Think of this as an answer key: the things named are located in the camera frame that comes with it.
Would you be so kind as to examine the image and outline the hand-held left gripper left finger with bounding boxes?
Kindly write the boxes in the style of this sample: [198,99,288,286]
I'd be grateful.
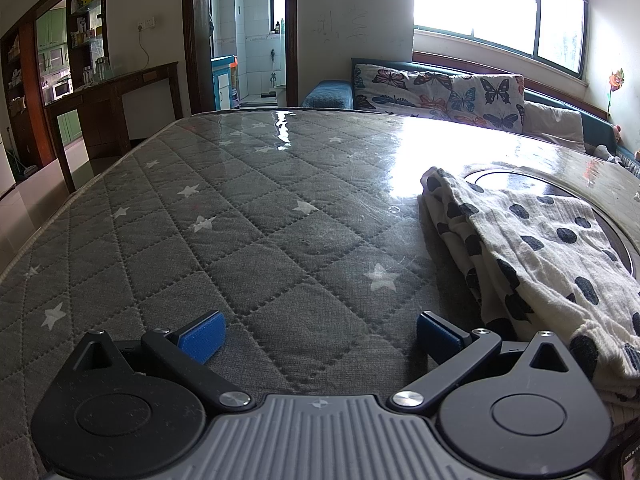
[74,310,257,411]

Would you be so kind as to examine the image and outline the window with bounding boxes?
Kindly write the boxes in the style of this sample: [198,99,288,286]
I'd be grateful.
[413,0,592,81]

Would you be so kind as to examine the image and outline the glass jars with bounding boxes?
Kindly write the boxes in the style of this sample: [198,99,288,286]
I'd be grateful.
[82,57,112,84]

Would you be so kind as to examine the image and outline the dark wooden desk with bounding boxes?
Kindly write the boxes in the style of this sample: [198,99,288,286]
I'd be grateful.
[45,61,184,194]

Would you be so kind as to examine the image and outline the blue padded stool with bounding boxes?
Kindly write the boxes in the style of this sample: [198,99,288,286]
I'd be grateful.
[301,80,354,110]

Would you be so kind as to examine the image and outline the dark wooden shelf cabinet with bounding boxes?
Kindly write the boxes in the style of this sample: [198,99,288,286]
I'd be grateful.
[0,0,109,172]

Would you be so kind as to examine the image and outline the white cushion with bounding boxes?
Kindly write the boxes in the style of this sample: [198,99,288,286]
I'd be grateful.
[522,101,586,154]

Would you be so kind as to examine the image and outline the dark wooden door frame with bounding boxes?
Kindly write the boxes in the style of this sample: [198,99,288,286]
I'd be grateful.
[182,0,299,117]

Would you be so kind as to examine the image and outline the teal sofa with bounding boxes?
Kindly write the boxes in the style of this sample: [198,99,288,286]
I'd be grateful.
[350,57,640,173]

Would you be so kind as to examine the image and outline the grey quilted star mat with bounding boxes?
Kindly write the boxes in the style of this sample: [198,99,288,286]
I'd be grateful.
[0,107,551,480]

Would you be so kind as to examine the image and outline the broom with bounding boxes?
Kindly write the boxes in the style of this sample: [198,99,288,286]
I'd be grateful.
[5,127,39,176]

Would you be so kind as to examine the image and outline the white black-dotted garment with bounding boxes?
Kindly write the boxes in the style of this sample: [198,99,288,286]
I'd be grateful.
[417,165,640,402]

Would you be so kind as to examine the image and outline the white fridge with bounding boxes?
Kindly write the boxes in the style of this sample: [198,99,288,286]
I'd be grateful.
[0,125,16,199]

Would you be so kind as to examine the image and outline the butterfly print cushion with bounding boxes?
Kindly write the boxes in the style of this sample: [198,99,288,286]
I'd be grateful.
[351,62,527,134]

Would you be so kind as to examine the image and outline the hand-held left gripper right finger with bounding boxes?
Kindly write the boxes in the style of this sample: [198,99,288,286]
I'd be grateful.
[389,311,589,412]

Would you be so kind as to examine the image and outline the dark round turntable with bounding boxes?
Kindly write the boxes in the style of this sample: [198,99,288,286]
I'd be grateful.
[462,169,640,277]

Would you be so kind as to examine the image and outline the grey soft toy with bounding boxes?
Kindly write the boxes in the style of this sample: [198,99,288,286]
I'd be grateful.
[592,144,624,164]

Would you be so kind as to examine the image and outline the colourful pinwheel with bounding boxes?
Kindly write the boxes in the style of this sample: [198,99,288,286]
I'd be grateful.
[605,68,629,122]

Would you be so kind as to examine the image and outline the blue bathroom cabinet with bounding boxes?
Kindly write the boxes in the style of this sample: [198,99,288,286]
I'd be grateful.
[211,55,240,111]

